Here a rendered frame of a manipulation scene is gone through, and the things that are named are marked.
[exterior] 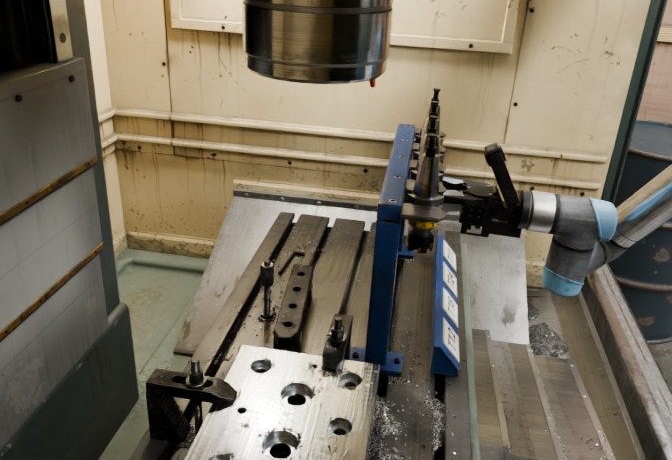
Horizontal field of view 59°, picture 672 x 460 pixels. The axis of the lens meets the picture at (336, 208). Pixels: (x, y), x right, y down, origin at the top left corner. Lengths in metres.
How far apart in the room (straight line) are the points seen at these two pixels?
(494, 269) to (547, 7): 0.70
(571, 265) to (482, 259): 0.60
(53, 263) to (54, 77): 0.29
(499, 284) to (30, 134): 1.22
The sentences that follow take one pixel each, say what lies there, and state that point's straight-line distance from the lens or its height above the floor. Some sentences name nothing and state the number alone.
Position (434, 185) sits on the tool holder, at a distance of 1.00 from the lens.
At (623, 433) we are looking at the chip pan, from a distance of 1.50.
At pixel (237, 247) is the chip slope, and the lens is 1.77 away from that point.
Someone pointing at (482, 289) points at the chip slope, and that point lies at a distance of 1.69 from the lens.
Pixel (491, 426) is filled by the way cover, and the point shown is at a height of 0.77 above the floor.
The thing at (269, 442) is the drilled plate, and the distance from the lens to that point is 0.88.
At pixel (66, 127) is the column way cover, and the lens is 1.03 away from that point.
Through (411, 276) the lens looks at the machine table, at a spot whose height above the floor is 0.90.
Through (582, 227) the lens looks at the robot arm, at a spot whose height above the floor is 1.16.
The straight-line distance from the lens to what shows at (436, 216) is 0.96.
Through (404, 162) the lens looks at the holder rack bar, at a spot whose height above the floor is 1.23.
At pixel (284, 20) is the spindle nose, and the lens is 0.60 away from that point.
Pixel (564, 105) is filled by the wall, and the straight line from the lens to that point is 1.75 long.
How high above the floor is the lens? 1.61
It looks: 24 degrees down
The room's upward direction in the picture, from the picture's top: 3 degrees clockwise
